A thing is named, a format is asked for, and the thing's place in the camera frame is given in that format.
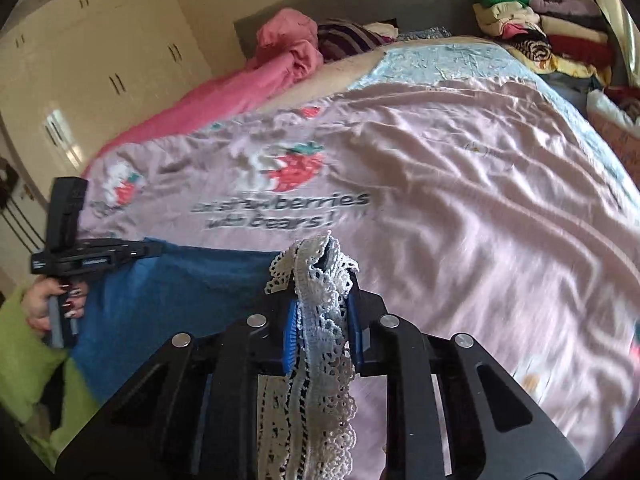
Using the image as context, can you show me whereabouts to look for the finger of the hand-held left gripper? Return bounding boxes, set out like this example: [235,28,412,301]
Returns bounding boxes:
[114,238,164,270]

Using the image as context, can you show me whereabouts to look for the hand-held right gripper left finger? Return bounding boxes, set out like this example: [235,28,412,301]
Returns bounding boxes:
[55,300,302,480]

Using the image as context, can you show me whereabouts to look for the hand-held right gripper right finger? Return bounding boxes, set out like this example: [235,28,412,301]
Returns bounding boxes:
[347,280,587,480]

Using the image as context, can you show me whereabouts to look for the blue denim jeans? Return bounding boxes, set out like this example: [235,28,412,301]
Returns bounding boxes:
[69,230,362,480]

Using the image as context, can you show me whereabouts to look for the person's left forearm green sleeve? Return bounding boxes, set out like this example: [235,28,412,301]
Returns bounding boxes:
[0,285,103,467]

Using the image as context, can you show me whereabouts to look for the person's left hand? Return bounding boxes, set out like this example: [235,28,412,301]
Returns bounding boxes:
[22,279,91,335]

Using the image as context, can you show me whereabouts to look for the black clothes rack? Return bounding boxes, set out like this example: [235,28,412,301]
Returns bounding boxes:
[0,156,32,266]

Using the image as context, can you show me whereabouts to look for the pink strawberry printed blanket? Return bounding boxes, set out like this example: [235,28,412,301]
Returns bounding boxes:
[81,76,640,463]

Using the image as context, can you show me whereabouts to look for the pink duvet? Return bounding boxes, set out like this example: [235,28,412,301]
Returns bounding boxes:
[82,7,326,177]

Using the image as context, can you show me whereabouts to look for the cream wardrobe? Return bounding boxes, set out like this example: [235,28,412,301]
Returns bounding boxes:
[0,0,217,177]

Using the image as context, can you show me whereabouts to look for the beige bedsheet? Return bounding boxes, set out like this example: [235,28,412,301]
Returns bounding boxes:
[260,49,387,117]

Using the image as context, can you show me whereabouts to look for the light blue quilted cloth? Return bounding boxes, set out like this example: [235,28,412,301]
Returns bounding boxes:
[356,39,640,206]

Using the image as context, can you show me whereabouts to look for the purple striped pillow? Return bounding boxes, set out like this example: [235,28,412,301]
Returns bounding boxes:
[317,18,387,62]

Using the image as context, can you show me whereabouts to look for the blue floral pillow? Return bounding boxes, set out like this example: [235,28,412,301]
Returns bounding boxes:
[397,25,452,43]

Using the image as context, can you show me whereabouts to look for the stack of folded clothes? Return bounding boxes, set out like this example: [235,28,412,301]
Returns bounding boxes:
[472,0,622,92]

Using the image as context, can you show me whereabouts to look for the dark red cloth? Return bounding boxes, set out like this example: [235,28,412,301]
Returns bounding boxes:
[604,84,640,113]

